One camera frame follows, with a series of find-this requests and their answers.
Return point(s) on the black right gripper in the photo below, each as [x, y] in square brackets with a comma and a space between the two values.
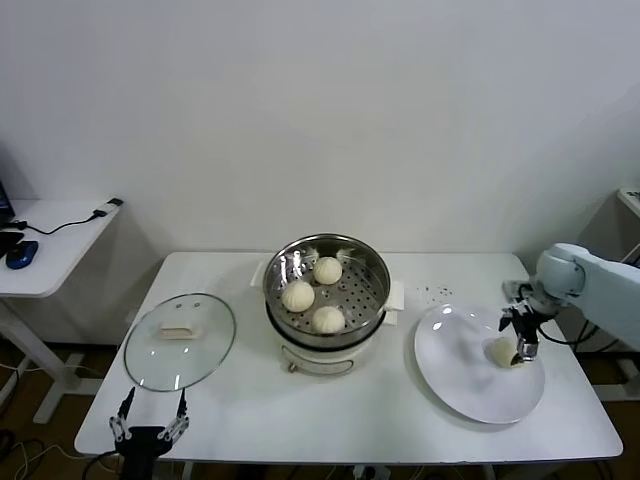
[527, 322]

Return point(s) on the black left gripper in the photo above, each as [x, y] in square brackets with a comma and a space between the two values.
[142, 445]

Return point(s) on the white steamed baozi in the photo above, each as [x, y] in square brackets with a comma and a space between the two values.
[327, 270]
[500, 351]
[298, 295]
[328, 319]

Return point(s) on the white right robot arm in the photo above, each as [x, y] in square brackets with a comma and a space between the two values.
[600, 285]

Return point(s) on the perforated steel steamer basket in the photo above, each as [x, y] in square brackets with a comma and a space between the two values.
[365, 295]

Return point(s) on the white round plate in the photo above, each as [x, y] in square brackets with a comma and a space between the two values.
[460, 380]

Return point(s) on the white desk with clutter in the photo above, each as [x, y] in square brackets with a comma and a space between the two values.
[631, 200]

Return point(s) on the white electric cooking pot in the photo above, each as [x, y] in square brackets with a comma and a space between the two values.
[320, 357]

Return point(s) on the white side desk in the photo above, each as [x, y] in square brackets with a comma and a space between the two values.
[60, 260]

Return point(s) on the white floor power strip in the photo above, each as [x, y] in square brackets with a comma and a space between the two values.
[370, 472]

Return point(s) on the blue computer mouse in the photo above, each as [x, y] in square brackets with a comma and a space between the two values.
[21, 253]

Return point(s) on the white black usb adapter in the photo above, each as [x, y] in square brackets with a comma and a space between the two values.
[112, 205]

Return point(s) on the flat black desk device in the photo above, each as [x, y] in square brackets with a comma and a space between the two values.
[9, 242]

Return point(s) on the dark laptop screen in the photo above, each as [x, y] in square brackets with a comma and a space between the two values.
[5, 202]

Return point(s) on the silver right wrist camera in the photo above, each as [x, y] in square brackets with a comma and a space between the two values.
[515, 291]

